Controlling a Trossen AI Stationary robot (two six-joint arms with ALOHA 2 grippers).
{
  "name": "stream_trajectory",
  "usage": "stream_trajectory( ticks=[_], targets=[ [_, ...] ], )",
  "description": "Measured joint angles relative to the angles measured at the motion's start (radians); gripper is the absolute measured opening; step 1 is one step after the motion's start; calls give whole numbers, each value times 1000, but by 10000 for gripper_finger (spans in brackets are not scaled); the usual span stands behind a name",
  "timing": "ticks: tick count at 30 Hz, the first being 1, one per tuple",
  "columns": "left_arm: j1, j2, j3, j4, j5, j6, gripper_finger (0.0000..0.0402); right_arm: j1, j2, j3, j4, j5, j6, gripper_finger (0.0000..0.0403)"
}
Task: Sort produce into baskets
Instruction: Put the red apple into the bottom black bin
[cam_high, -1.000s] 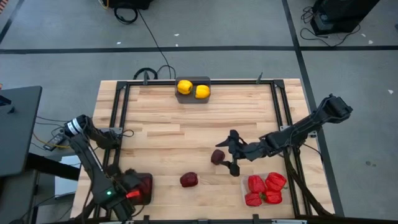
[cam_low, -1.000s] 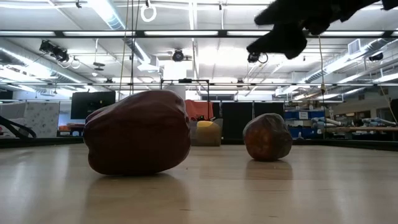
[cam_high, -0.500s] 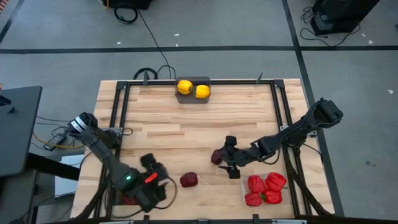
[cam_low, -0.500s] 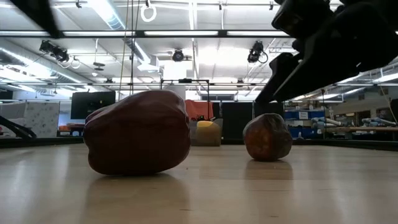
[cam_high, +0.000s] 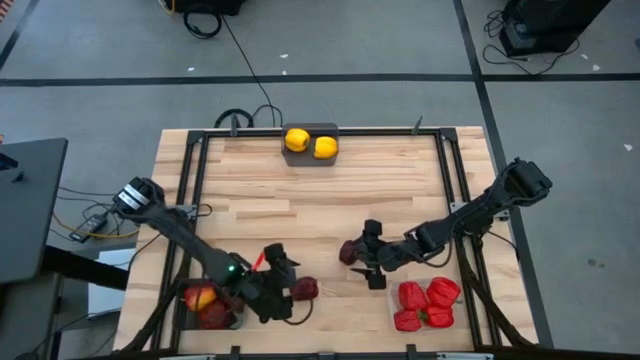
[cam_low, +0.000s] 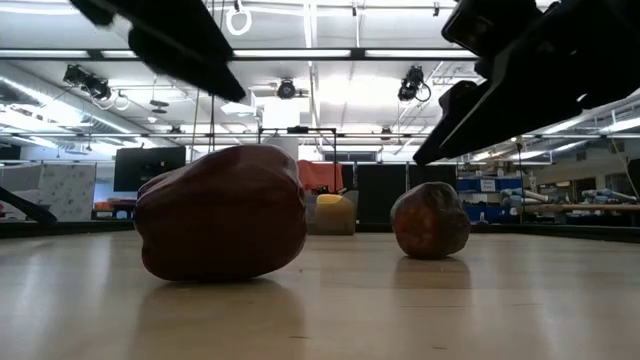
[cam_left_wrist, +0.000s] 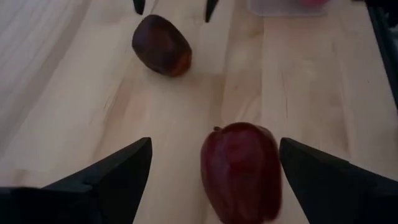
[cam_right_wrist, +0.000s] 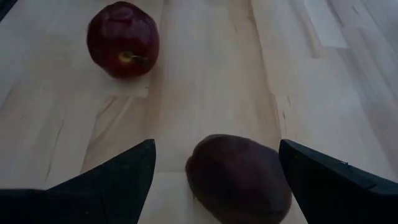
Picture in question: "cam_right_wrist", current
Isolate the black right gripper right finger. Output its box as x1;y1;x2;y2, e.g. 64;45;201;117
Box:
278;138;398;224

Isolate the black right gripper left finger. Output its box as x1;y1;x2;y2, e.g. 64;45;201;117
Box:
0;138;157;224

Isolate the dark red apple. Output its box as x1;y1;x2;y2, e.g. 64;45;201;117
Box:
86;1;161;80
185;133;294;224

